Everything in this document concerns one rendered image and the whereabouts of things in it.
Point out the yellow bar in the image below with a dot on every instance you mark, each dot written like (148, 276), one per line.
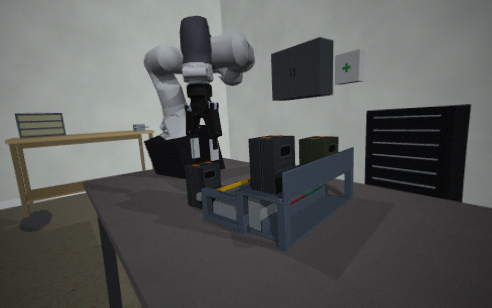
(234, 185)

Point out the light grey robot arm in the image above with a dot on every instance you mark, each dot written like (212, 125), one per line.
(162, 62)

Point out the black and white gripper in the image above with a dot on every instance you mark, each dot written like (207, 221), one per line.
(198, 109)

